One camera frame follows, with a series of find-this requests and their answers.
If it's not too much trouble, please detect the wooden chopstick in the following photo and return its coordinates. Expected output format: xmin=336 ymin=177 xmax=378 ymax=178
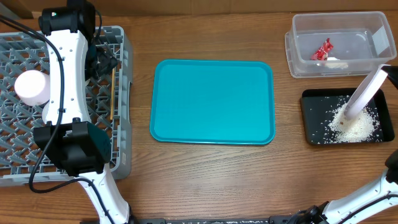
xmin=110 ymin=68 xmax=116 ymax=121

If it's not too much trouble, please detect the large white round plate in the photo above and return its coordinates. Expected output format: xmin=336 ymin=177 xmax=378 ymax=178
xmin=344 ymin=64 xmax=391 ymax=120

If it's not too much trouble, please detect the pile of rice grains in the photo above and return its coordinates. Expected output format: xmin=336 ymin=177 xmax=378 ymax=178
xmin=310 ymin=95 xmax=385 ymax=144

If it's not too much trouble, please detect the red snack wrapper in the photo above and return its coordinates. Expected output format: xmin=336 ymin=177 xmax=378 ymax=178
xmin=310 ymin=38 xmax=334 ymax=60

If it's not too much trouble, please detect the pink white bowl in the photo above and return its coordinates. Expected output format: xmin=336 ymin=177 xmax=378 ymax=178
xmin=14 ymin=70 xmax=50 ymax=106

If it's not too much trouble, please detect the grey green bowl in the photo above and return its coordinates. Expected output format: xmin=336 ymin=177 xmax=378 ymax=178
xmin=42 ymin=103 xmax=49 ymax=124

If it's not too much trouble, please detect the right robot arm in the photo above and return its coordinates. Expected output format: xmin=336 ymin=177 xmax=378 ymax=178
xmin=269 ymin=64 xmax=397 ymax=223

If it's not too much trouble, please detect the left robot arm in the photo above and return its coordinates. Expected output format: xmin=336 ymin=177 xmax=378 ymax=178
xmin=33 ymin=0 xmax=132 ymax=223

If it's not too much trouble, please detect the white crumpled tissue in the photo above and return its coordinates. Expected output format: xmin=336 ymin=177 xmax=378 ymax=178
xmin=325 ymin=57 xmax=348 ymax=69

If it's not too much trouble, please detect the clear plastic bin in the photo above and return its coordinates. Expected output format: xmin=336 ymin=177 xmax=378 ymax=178
xmin=285 ymin=11 xmax=397 ymax=78

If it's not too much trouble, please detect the black rectangular tray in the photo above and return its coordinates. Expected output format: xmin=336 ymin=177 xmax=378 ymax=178
xmin=300 ymin=88 xmax=395 ymax=144

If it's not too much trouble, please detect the cardboard backdrop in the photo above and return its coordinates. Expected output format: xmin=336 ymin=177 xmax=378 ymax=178
xmin=0 ymin=0 xmax=398 ymax=20

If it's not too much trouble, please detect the teal serving tray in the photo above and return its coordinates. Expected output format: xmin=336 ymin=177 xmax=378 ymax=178
xmin=149 ymin=59 xmax=276 ymax=145

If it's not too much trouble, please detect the grey plastic dish rack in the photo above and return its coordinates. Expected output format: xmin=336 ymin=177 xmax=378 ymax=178
xmin=1 ymin=26 xmax=133 ymax=187

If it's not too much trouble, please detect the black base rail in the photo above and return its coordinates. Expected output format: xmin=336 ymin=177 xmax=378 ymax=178
xmin=79 ymin=216 xmax=357 ymax=224

